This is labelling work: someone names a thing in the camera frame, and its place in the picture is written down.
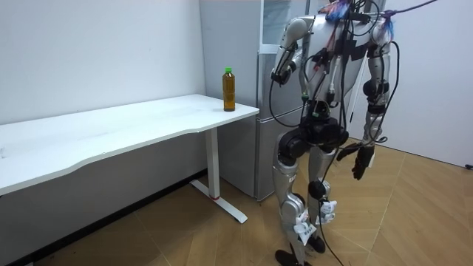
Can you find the brown tea bottle green cap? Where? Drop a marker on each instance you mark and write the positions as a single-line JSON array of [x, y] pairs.
[[228, 90]]

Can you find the white desk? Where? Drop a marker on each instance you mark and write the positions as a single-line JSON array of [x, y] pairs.
[[111, 129]]

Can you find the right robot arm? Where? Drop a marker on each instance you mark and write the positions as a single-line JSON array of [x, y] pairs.
[[376, 70]]

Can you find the robot body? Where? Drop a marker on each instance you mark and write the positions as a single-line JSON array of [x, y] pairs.
[[325, 40]]

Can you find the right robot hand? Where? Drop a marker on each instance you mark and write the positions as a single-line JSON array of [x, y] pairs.
[[363, 159]]

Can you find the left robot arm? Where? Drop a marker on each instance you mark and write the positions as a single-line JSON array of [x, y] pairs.
[[293, 31]]

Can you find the grey fridge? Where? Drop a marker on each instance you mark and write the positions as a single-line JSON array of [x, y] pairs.
[[236, 66]]

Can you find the robot legs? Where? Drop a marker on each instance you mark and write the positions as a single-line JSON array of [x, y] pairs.
[[286, 177]]

